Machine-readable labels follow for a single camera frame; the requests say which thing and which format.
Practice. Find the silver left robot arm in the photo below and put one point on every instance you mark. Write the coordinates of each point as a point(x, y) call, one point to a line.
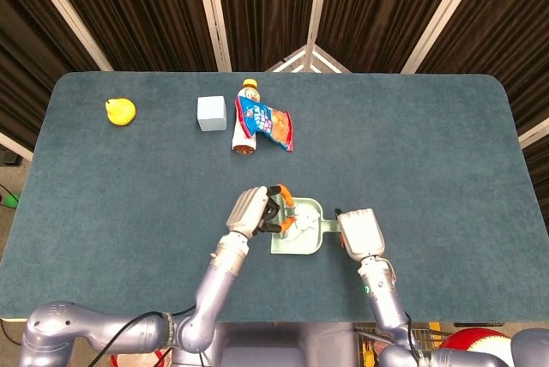
point(214, 281)

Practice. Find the white triangular screen foot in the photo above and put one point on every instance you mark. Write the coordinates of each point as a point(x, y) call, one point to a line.
point(309, 58)

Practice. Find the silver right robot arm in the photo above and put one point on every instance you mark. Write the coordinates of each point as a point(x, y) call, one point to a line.
point(386, 302)

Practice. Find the black box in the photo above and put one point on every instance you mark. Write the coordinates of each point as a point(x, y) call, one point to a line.
point(8, 158)

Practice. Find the white screen frame rail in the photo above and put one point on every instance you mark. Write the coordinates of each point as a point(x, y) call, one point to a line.
point(15, 146)
point(534, 133)

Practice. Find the white red plastic bag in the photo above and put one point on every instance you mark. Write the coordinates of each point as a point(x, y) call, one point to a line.
point(137, 360)

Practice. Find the blue red snack bag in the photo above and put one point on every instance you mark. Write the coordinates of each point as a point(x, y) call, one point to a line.
point(266, 120)

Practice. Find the blue-grey felt table cover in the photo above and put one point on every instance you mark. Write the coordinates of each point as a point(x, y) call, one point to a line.
point(386, 148)

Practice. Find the pale green hand broom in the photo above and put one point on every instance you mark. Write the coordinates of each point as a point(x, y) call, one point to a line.
point(279, 212)

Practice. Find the light blue cube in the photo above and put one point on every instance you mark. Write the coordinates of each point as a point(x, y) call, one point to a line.
point(211, 114)

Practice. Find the white bottle with brown base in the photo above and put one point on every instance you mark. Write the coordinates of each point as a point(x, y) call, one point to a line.
point(243, 142)

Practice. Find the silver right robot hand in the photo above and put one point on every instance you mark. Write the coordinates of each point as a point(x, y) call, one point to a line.
point(362, 234)

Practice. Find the pale green dustpan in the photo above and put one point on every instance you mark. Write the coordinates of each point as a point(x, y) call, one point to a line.
point(311, 243)

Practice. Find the yellow pear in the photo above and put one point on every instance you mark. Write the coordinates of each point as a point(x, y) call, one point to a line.
point(121, 114)

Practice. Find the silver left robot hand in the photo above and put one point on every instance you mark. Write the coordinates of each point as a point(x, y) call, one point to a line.
point(249, 212)

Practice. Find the silver robot torso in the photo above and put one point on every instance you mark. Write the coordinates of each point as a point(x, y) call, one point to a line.
point(261, 350)

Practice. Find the dark brown curtain panel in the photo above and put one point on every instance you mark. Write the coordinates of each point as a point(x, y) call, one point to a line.
point(377, 7)
point(266, 2)
point(506, 28)
point(25, 62)
point(141, 11)

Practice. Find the red and white ball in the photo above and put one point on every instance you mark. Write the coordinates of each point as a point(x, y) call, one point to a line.
point(476, 338)

